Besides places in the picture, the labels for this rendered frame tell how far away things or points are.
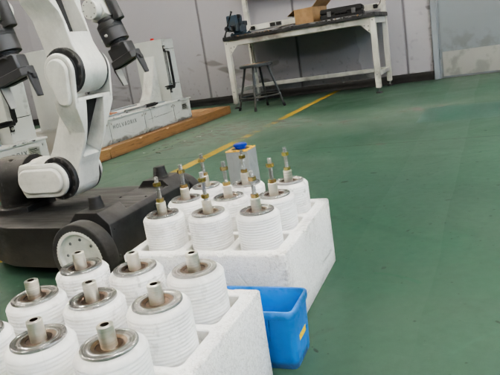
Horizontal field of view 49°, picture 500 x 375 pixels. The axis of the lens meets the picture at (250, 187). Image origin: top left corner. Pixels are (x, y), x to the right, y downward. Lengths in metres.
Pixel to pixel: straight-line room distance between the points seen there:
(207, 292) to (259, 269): 0.28
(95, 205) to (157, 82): 3.43
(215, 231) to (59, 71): 0.78
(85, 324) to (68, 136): 1.04
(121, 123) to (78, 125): 2.47
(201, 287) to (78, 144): 1.02
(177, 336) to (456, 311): 0.65
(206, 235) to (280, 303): 0.22
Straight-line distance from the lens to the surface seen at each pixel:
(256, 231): 1.15
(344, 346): 1.14
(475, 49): 6.16
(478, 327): 1.19
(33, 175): 1.91
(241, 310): 0.92
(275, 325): 1.04
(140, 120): 4.44
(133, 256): 0.97
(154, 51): 5.02
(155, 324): 0.80
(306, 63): 6.48
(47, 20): 1.82
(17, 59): 1.64
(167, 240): 1.26
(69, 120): 1.79
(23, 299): 0.98
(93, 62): 1.78
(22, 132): 3.62
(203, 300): 0.89
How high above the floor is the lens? 0.59
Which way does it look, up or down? 14 degrees down
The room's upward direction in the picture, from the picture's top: 9 degrees counter-clockwise
